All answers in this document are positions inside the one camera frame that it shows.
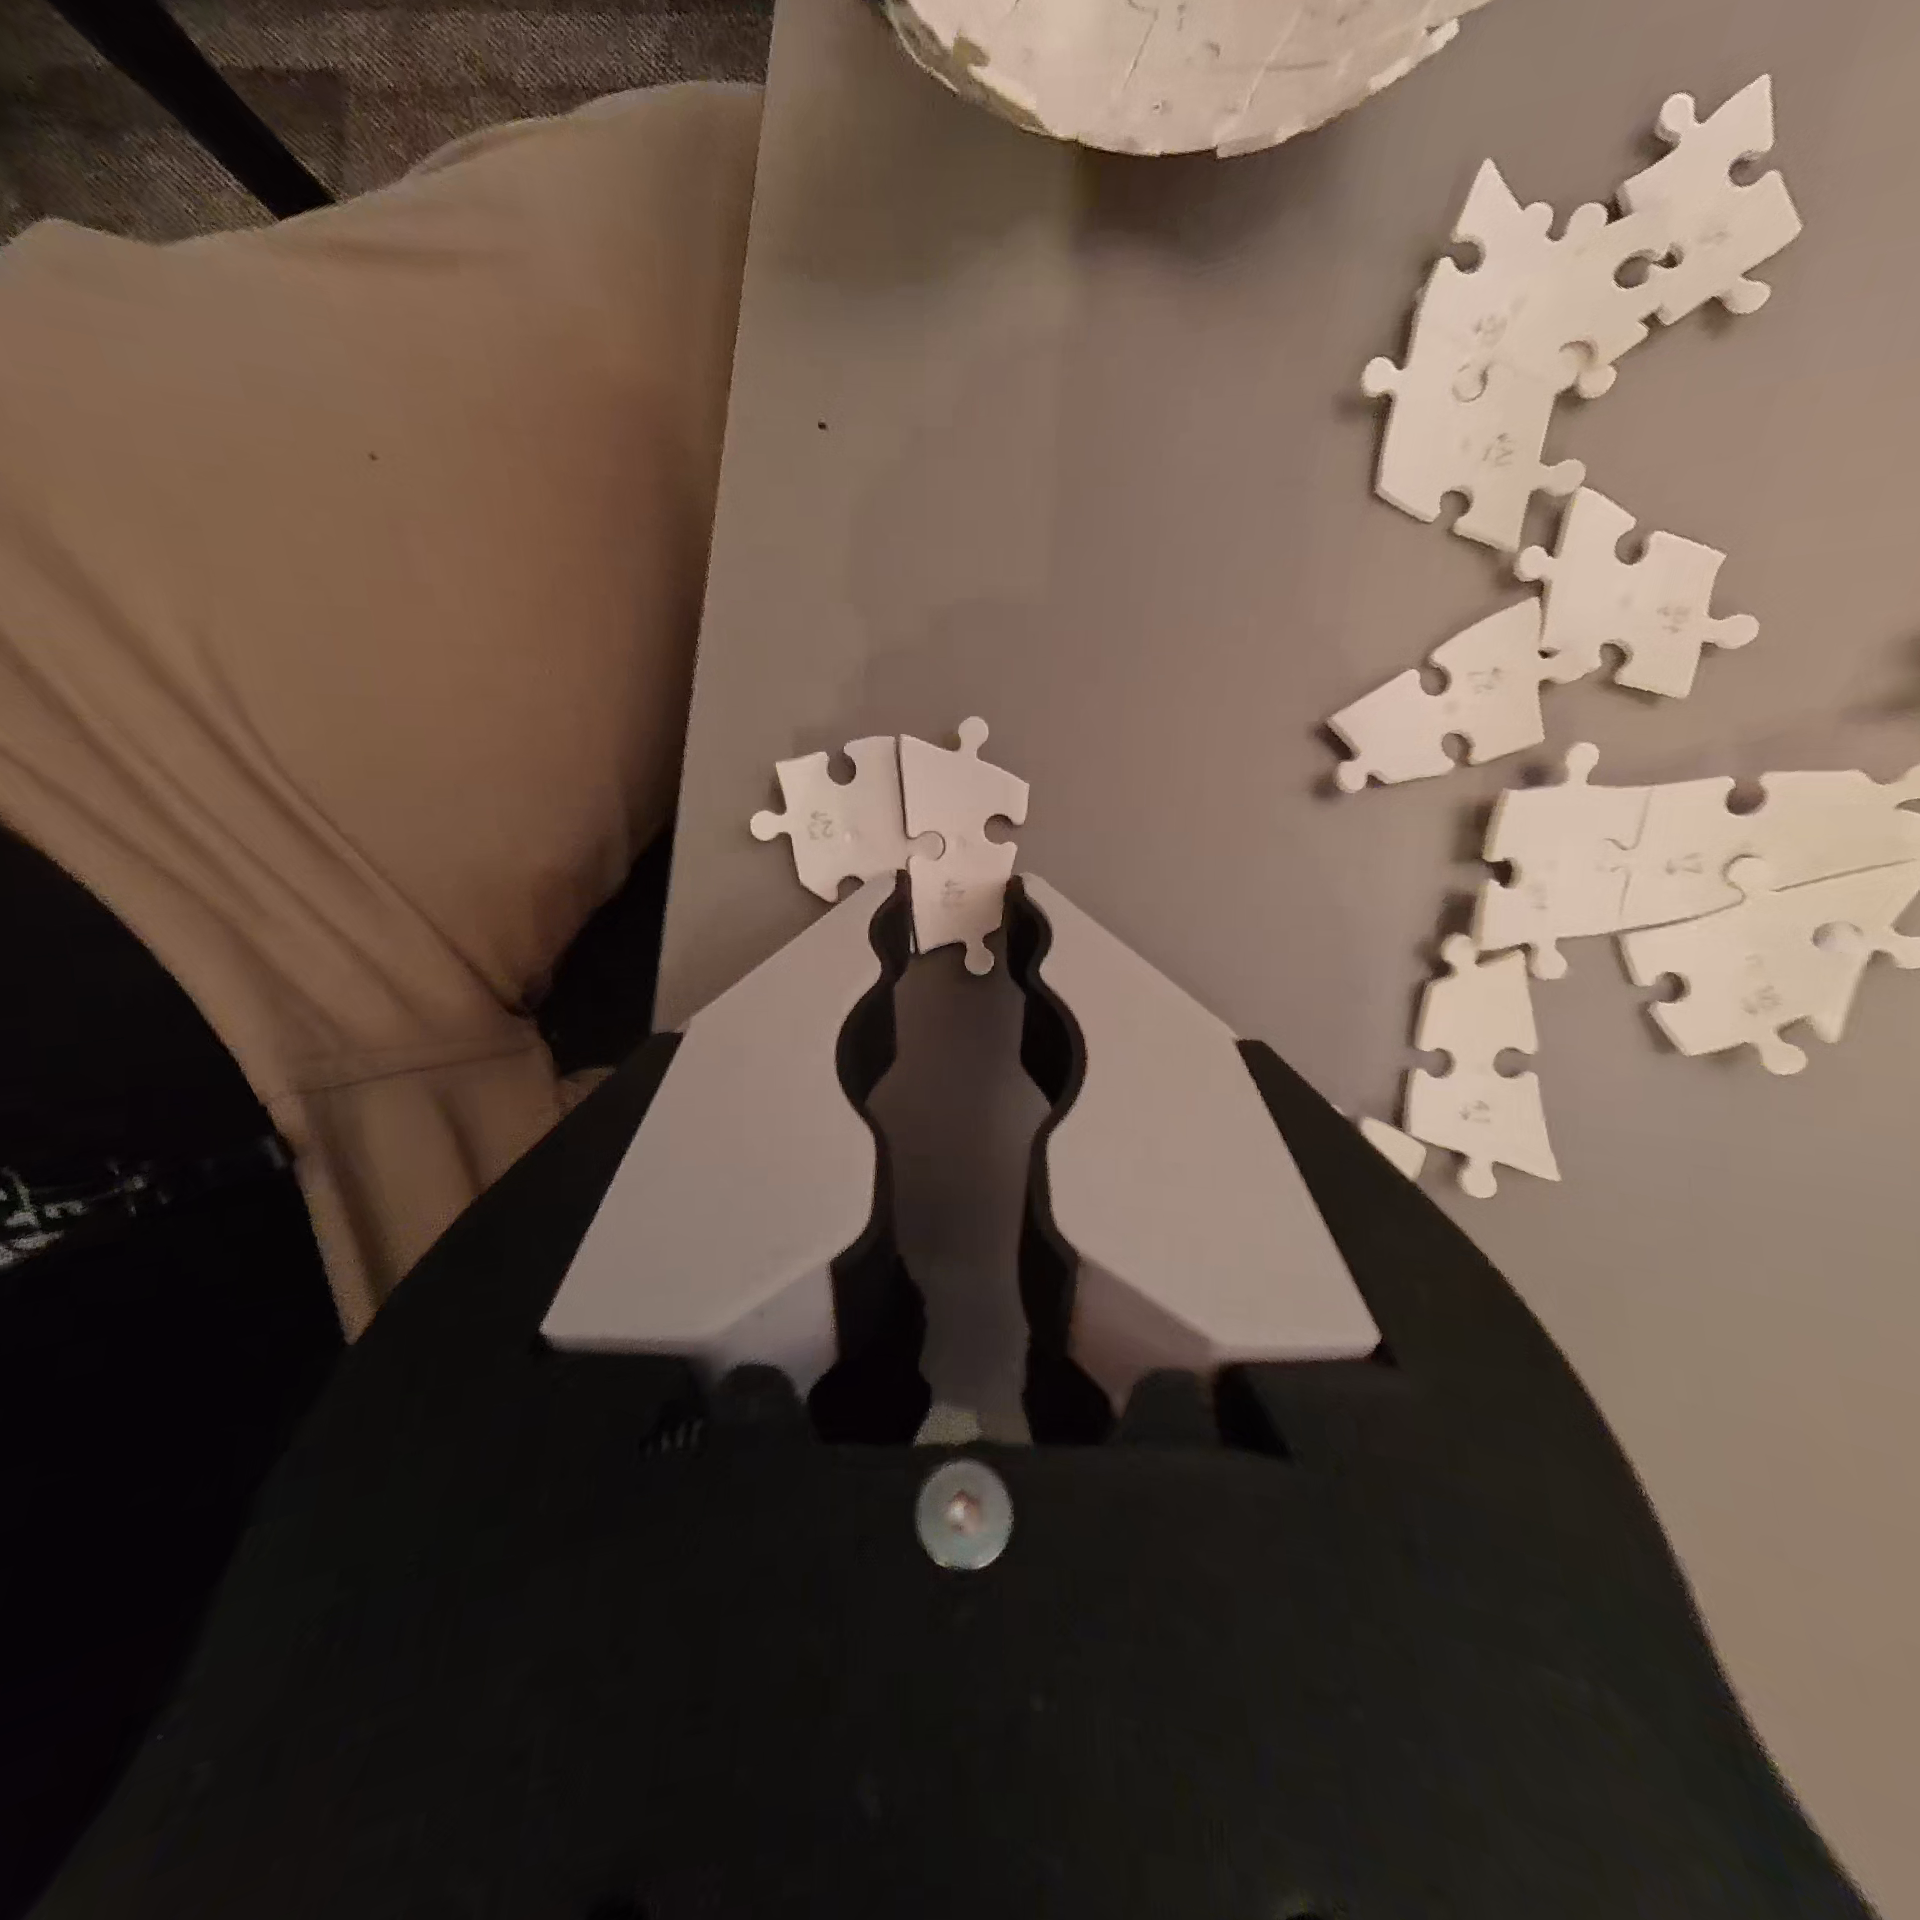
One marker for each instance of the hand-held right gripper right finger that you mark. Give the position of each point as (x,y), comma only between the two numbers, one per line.
(1200,1200)

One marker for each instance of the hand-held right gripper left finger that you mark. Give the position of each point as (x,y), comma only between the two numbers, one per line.
(721,1185)

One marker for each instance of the joined three-piece puzzle section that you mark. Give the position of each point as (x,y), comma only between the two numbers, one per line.
(960,796)

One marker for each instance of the white puzzle pieces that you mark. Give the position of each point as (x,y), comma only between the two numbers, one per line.
(1484,347)

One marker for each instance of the partly built white puzzle ball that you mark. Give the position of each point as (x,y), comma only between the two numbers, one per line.
(1170,77)

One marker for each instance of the black table leg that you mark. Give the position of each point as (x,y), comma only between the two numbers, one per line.
(210,91)

